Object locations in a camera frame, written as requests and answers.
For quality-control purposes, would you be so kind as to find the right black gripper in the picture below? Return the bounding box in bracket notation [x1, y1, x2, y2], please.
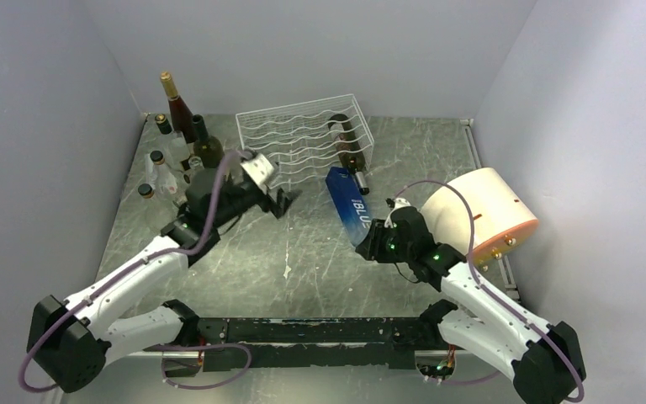
[357, 218, 414, 263]

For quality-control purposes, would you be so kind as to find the blue vodka bottle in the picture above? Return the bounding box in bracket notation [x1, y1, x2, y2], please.
[325, 167, 372, 247]

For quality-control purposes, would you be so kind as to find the dark bottle silver cap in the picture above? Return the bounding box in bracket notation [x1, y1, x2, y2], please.
[327, 114, 370, 195]

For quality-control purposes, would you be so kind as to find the dark green wine bottle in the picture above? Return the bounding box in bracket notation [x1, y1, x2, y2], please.
[192, 114, 225, 168]

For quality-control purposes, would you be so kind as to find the clear bottle orange label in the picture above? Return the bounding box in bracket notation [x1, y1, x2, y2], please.
[155, 114, 191, 172]

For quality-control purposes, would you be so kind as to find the dark red wine bottle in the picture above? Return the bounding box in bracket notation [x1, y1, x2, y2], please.
[160, 71, 197, 144]

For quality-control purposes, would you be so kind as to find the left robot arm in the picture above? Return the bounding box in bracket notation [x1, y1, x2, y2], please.
[19, 169, 300, 392]

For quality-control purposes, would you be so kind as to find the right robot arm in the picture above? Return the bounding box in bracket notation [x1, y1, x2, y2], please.
[356, 206, 586, 403]

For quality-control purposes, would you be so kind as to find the cream cylindrical container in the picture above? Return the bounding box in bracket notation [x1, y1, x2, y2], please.
[420, 167, 539, 268]

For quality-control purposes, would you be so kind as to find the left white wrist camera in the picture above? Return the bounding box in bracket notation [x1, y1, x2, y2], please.
[241, 152, 278, 194]

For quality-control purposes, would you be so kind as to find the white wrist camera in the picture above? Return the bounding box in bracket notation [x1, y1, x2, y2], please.
[241, 152, 278, 194]
[384, 197, 416, 228]

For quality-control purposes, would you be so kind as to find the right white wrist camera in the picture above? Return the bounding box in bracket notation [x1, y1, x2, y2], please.
[384, 197, 416, 228]

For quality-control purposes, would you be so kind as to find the white wire wine rack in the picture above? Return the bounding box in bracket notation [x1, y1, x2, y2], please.
[236, 93, 374, 187]

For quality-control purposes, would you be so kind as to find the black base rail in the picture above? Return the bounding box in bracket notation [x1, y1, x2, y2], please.
[184, 316, 465, 375]

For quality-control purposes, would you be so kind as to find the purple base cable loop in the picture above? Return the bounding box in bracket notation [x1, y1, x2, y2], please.
[160, 343, 254, 391]

